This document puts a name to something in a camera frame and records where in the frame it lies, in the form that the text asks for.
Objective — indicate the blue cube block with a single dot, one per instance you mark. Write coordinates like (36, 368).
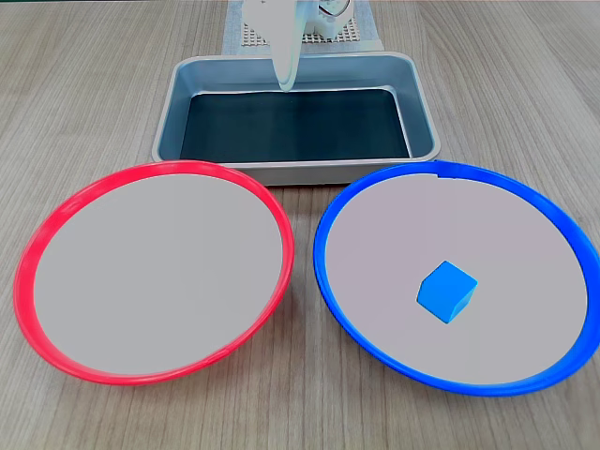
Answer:
(445, 293)

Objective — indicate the black tray liner mat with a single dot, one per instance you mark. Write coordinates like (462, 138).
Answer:
(300, 126)

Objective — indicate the silver metal tray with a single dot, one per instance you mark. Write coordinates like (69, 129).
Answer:
(290, 175)

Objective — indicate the blue rimmed white dish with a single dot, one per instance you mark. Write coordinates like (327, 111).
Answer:
(375, 244)

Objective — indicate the red rimmed white dish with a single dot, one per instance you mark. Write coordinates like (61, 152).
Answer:
(159, 276)

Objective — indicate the white mesh mat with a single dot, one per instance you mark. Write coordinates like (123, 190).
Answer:
(349, 36)

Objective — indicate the pale translucent sheet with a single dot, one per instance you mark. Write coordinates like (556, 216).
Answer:
(371, 28)

